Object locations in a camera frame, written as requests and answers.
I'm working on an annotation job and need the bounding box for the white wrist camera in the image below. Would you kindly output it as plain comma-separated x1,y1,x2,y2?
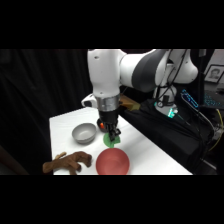
81,93,99,109

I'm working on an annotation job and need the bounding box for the blue lit device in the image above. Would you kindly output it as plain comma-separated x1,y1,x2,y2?
181,89,200,109

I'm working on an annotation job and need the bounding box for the black bowl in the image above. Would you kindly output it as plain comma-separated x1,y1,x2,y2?
96,118,106,133

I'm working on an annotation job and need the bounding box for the brown plush toy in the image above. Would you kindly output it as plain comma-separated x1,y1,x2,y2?
42,150,93,175

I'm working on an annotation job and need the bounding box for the grey bowl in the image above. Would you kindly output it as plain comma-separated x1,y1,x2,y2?
71,122,98,145

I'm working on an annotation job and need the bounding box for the black curtain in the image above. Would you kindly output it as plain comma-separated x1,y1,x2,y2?
0,49,101,175

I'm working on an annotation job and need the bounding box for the black robot stand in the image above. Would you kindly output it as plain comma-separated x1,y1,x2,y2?
119,99,216,175

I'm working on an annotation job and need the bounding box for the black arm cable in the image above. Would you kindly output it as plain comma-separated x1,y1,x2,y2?
155,49,188,108

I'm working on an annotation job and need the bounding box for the framed portrait picture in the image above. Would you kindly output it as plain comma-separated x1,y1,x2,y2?
203,63,224,84

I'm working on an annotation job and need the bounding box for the teal lit keyboard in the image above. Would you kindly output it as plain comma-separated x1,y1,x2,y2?
203,93,222,108

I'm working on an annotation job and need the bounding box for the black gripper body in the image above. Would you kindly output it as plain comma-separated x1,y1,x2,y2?
98,109,120,132

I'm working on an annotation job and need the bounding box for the yellow cable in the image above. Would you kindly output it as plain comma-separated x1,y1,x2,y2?
208,108,224,152

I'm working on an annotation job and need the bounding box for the pink bowl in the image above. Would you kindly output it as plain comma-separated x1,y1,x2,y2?
95,147,131,175

